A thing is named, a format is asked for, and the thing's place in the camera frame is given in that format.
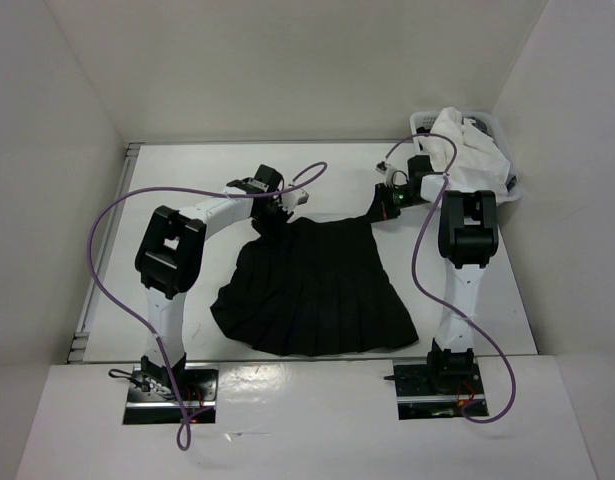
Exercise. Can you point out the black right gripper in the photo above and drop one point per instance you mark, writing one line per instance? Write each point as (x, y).
(381, 208)

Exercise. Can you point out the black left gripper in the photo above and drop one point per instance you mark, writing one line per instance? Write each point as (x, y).
(283, 218)

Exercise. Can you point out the black pleated skirt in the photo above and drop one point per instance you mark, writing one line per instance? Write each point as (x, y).
(318, 289)

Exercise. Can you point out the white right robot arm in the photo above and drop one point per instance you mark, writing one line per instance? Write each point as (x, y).
(467, 241)

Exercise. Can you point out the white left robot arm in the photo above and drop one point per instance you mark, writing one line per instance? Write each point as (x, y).
(170, 255)

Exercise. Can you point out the white plastic basket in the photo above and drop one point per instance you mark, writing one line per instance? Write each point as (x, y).
(443, 151)

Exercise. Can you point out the white crumpled skirt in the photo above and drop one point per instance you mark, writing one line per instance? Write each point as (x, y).
(479, 164)

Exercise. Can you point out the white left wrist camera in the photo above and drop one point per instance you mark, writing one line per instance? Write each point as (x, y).
(291, 200)

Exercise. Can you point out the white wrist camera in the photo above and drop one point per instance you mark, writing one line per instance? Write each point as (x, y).
(384, 168)
(291, 200)

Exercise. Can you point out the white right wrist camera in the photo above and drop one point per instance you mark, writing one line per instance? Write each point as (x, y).
(384, 168)

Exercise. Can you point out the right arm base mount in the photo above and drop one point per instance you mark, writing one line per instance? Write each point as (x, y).
(419, 396)

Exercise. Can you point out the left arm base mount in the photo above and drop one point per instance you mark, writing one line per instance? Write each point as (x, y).
(149, 403)

